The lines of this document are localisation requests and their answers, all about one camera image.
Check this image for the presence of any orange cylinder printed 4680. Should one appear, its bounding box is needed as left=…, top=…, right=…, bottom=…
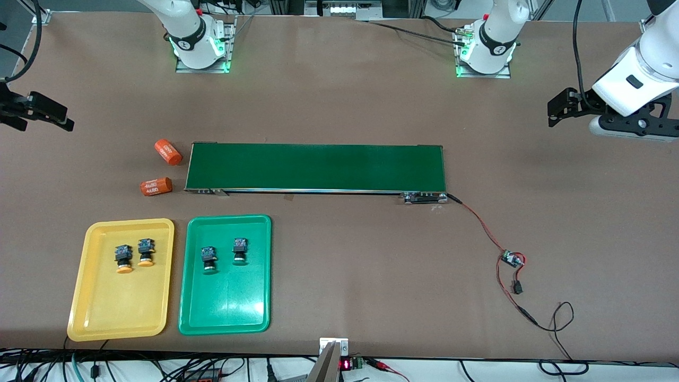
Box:
left=154, top=139, right=184, bottom=166
left=140, top=178, right=173, bottom=197

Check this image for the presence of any yellow cap push button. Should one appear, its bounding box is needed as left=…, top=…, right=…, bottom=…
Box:
left=115, top=245, right=133, bottom=274
left=137, top=238, right=155, bottom=267

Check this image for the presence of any yellow plastic tray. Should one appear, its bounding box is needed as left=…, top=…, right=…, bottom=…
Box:
left=67, top=218, right=175, bottom=342

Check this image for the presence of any silver equipment box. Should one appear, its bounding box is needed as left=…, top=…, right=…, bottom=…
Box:
left=304, top=0, right=384, bottom=21

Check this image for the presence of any green plastic tray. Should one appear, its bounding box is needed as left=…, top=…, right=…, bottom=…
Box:
left=178, top=214, right=272, bottom=336

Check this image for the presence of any green belt conveyor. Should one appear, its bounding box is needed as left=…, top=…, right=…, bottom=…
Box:
left=184, top=142, right=449, bottom=205

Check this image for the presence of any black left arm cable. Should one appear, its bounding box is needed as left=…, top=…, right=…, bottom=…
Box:
left=573, top=0, right=600, bottom=109

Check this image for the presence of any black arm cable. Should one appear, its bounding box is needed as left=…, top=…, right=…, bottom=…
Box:
left=0, top=44, right=28, bottom=67
left=573, top=0, right=600, bottom=109
left=3, top=0, right=43, bottom=83

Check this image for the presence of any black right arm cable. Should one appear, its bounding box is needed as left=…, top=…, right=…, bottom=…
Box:
left=3, top=0, right=43, bottom=83
left=0, top=44, right=28, bottom=67

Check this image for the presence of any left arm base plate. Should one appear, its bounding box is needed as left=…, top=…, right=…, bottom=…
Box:
left=456, top=29, right=512, bottom=79

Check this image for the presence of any aluminium frame profile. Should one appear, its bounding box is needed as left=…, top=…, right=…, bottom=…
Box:
left=639, top=16, right=664, bottom=37
left=31, top=0, right=54, bottom=25

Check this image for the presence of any red and black wire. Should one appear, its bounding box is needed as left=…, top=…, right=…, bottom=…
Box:
left=447, top=194, right=541, bottom=327

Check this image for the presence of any black cable across table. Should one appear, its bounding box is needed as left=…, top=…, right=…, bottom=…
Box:
left=366, top=16, right=467, bottom=46

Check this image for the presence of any thin black looped cable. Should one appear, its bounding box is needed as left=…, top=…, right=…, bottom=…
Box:
left=533, top=301, right=589, bottom=375

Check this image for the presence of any red clip lead wire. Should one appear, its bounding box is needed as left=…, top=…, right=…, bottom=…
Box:
left=369, top=359, right=410, bottom=382

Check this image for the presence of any silver camera mount bracket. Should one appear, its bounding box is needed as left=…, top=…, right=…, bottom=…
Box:
left=305, top=337, right=350, bottom=382

